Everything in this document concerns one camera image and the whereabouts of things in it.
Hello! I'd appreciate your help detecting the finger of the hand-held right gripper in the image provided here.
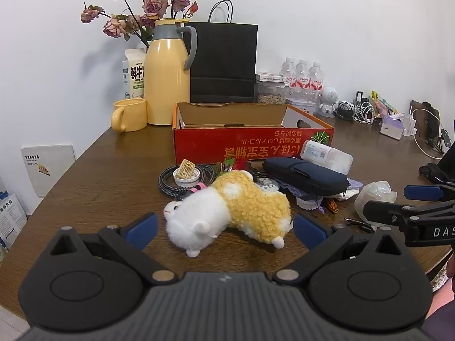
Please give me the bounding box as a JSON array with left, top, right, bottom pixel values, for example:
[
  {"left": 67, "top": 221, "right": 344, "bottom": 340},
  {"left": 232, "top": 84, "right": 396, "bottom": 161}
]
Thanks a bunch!
[
  {"left": 404, "top": 185, "right": 455, "bottom": 202},
  {"left": 363, "top": 199, "right": 413, "bottom": 228}
]

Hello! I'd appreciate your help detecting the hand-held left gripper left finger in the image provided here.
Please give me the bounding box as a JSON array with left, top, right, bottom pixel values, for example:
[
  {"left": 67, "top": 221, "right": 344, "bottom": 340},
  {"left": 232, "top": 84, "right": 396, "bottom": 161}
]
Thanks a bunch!
[{"left": 50, "top": 212, "right": 178, "bottom": 285}]

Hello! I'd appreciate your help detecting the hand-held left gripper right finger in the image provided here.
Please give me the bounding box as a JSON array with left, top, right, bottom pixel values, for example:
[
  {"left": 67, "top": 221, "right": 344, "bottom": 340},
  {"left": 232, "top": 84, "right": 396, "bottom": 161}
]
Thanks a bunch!
[{"left": 272, "top": 212, "right": 408, "bottom": 286}]

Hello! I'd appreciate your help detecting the clear plastic bag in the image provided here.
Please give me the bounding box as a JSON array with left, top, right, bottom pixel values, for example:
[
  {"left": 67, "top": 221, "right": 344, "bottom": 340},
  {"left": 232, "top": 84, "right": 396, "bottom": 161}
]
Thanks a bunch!
[{"left": 354, "top": 180, "right": 398, "bottom": 228}]

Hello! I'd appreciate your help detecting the thin black audio cable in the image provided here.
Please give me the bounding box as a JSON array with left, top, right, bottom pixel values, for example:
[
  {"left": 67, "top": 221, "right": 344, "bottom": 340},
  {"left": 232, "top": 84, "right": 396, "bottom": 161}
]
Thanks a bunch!
[{"left": 344, "top": 217, "right": 375, "bottom": 234}]

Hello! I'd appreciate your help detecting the white ridged bottle cap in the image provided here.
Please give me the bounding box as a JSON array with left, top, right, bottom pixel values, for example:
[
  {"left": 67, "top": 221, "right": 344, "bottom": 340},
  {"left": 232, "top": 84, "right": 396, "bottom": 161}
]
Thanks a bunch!
[
  {"left": 173, "top": 168, "right": 200, "bottom": 188},
  {"left": 296, "top": 197, "right": 319, "bottom": 211}
]

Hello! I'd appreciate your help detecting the black braided cable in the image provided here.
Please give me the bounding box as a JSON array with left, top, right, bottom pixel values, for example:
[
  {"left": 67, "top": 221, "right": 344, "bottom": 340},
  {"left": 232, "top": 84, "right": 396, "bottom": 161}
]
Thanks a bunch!
[{"left": 158, "top": 163, "right": 216, "bottom": 197}]

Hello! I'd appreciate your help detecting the navy zip pencil case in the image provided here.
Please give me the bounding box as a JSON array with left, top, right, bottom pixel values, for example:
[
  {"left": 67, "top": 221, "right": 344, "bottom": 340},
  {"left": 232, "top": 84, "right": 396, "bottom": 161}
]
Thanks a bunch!
[{"left": 262, "top": 157, "right": 351, "bottom": 197}]

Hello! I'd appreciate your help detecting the white and yellow plush hamster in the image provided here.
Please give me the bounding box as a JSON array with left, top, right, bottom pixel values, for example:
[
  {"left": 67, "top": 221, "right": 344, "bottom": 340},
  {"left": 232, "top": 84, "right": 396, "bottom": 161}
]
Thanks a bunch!
[{"left": 163, "top": 170, "right": 294, "bottom": 258}]

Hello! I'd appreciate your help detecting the small wooden block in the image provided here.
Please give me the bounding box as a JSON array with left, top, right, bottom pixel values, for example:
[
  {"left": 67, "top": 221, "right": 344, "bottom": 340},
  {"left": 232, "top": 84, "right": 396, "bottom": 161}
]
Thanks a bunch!
[{"left": 178, "top": 159, "right": 197, "bottom": 180}]

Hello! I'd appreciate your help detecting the white plastic bottle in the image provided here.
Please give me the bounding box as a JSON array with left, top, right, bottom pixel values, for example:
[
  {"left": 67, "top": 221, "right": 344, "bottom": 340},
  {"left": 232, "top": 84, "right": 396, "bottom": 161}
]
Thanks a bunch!
[{"left": 300, "top": 140, "right": 353, "bottom": 175}]

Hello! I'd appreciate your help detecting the red cardboard box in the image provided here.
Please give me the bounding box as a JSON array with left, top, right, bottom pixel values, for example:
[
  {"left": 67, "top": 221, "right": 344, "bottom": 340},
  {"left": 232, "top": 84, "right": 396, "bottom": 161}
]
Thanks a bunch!
[{"left": 172, "top": 101, "right": 335, "bottom": 166}]

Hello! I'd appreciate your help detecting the black device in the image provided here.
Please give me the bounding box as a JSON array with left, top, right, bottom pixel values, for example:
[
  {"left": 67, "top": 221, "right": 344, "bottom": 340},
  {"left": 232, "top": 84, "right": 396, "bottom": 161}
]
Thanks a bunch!
[{"left": 419, "top": 149, "right": 455, "bottom": 185}]

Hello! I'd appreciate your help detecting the purple tissue box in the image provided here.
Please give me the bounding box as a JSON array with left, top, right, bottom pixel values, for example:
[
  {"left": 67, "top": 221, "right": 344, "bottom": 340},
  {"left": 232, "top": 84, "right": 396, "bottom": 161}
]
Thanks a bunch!
[{"left": 380, "top": 112, "right": 416, "bottom": 140}]

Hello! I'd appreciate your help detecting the dark brown stand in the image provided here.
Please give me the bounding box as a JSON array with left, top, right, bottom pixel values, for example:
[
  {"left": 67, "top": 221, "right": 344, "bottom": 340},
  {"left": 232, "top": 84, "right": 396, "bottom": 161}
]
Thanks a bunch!
[{"left": 410, "top": 100, "right": 441, "bottom": 142}]

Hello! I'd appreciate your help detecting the person's dark clothing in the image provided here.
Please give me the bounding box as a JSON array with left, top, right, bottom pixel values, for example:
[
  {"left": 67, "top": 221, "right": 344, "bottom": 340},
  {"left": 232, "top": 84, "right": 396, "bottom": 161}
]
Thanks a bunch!
[{"left": 423, "top": 249, "right": 455, "bottom": 341}]

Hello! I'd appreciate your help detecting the colourful snack packet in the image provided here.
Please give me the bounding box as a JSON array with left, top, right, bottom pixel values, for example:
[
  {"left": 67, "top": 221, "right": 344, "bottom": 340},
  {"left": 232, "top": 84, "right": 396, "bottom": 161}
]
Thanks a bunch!
[{"left": 371, "top": 90, "right": 399, "bottom": 116}]

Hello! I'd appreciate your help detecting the white board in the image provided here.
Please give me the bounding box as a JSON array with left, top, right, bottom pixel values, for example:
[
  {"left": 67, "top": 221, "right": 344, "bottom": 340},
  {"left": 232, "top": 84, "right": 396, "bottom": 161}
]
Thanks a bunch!
[{"left": 20, "top": 144, "right": 77, "bottom": 198}]

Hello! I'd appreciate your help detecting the yellow mug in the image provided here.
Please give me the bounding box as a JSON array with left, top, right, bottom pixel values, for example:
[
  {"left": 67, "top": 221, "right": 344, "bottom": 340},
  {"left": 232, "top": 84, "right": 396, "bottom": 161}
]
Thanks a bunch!
[{"left": 111, "top": 98, "right": 148, "bottom": 134}]

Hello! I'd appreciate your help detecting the white tin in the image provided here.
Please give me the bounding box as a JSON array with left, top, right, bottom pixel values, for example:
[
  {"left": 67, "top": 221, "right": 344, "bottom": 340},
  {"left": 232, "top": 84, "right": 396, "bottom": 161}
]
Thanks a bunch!
[{"left": 286, "top": 96, "right": 317, "bottom": 116}]

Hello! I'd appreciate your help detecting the small white robot figurine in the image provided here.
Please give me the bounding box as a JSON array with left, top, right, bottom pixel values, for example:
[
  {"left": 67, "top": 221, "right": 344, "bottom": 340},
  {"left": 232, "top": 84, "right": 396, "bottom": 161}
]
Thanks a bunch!
[{"left": 317, "top": 85, "right": 340, "bottom": 116}]

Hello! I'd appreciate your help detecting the blue and white box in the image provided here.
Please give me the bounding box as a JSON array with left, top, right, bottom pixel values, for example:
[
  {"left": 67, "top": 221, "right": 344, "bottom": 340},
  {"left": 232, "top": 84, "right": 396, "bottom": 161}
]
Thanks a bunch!
[{"left": 0, "top": 181, "right": 28, "bottom": 256}]

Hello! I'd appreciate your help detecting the clear jar of seeds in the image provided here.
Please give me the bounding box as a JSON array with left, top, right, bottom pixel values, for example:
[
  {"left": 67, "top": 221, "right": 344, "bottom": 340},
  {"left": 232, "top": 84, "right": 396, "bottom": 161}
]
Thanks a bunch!
[{"left": 255, "top": 79, "right": 289, "bottom": 105}]

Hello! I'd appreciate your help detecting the clear water bottle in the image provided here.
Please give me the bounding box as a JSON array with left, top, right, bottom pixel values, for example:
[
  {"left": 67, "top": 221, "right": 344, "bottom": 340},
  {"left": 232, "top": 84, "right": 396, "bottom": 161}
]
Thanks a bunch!
[
  {"left": 280, "top": 57, "right": 297, "bottom": 100},
  {"left": 293, "top": 59, "right": 310, "bottom": 102},
  {"left": 307, "top": 62, "right": 324, "bottom": 103}
]

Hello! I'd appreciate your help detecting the yellow thermos jug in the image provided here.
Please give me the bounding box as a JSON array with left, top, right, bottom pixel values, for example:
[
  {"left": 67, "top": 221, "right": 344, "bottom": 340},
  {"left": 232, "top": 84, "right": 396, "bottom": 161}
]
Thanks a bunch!
[{"left": 144, "top": 18, "right": 198, "bottom": 126}]

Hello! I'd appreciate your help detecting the white milk carton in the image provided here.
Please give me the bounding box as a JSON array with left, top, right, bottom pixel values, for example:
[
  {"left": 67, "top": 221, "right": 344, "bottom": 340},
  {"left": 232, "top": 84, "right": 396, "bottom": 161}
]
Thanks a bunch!
[{"left": 122, "top": 49, "right": 147, "bottom": 101}]

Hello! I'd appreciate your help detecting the black paper bag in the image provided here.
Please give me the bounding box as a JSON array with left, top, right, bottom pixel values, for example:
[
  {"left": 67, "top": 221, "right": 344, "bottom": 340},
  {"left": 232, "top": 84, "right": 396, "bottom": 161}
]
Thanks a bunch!
[{"left": 183, "top": 0, "right": 259, "bottom": 104}]

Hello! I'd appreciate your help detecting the dried rose bouquet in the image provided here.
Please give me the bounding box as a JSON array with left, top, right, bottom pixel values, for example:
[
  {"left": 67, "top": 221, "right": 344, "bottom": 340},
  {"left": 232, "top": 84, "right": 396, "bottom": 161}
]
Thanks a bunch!
[{"left": 80, "top": 0, "right": 198, "bottom": 48}]

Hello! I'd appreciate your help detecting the thin white cable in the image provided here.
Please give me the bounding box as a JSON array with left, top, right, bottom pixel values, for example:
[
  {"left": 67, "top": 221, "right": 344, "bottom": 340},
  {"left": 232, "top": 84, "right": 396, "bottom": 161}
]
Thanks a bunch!
[{"left": 409, "top": 101, "right": 446, "bottom": 159}]

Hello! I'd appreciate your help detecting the tangle of charger cables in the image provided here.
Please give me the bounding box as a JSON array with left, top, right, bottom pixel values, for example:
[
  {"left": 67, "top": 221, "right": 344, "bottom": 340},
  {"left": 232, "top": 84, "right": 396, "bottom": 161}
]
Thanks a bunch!
[{"left": 334, "top": 90, "right": 377, "bottom": 125}]

